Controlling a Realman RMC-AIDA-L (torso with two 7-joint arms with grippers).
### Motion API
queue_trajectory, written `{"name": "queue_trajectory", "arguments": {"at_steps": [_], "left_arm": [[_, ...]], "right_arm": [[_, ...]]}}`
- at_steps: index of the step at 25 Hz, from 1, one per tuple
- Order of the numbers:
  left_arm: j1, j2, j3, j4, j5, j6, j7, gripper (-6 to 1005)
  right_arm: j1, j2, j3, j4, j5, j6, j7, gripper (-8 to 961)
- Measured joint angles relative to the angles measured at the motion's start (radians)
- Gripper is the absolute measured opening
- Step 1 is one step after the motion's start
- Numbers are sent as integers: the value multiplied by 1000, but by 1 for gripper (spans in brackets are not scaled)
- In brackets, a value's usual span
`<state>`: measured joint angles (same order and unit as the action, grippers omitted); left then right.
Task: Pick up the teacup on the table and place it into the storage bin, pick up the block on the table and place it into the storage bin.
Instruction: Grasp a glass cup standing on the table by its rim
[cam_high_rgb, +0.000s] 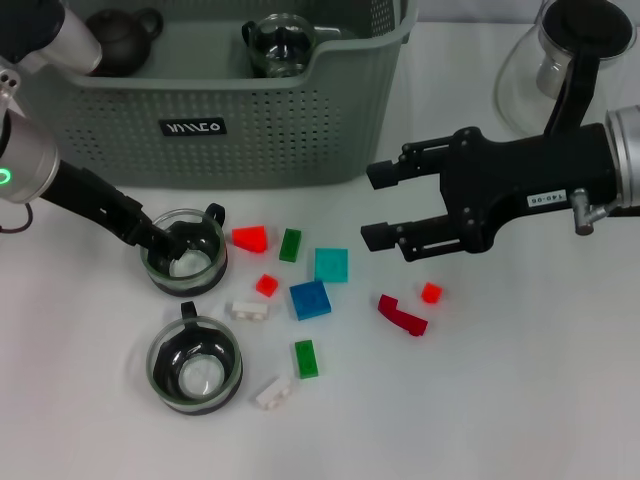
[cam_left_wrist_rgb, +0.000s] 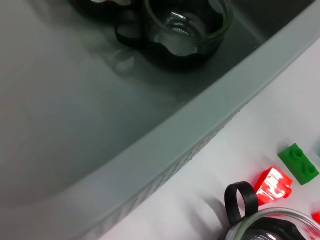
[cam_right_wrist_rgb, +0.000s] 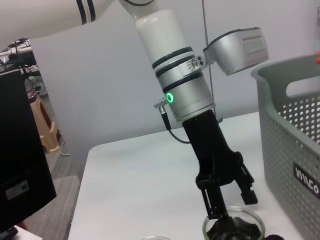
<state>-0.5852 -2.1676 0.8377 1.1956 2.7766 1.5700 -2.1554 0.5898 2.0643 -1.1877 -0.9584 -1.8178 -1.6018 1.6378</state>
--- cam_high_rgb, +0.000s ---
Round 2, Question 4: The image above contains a green toy brick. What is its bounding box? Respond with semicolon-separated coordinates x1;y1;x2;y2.
293;339;320;380
278;228;303;263

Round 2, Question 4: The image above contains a red sloped toy block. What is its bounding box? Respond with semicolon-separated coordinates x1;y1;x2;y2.
231;224;269;255

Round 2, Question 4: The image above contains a white toy brick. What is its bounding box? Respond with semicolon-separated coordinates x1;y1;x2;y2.
255;377;294;411
230;299;271;324

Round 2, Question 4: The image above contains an arm cable with connector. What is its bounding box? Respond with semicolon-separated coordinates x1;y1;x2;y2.
572;188;614;236
0;202;36;235

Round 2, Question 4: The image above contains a right arm cable with connector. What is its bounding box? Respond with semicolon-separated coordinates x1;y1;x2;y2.
572;188;614;236

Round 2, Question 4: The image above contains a small red square block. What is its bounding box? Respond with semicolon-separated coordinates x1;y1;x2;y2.
254;273;280;298

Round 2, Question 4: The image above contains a teal square toy plate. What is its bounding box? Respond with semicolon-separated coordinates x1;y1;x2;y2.
313;247;350;285

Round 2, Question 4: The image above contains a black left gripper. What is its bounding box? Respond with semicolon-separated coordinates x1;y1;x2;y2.
39;159;185;262

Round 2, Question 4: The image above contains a blue square toy plate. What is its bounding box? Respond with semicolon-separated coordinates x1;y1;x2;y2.
289;279;334;322

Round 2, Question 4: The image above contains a grey-green perforated storage bin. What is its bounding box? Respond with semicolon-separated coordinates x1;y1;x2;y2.
19;0;420;189

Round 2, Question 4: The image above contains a dark red curved block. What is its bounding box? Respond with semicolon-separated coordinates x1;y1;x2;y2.
377;293;430;338

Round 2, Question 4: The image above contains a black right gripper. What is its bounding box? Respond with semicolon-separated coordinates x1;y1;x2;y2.
359;122;617;263

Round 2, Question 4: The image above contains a left arm cable with connector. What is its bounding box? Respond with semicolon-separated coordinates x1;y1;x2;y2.
0;202;36;235

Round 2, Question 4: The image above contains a glass teacup with black holder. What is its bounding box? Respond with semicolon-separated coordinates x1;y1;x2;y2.
241;13;319;80
145;301;245;416
139;202;229;297

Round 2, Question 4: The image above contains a glass carafe with black handle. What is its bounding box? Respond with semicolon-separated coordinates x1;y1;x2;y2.
494;0;635;139

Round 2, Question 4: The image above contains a black clay teapot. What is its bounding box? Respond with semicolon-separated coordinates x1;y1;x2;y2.
84;7;165;77

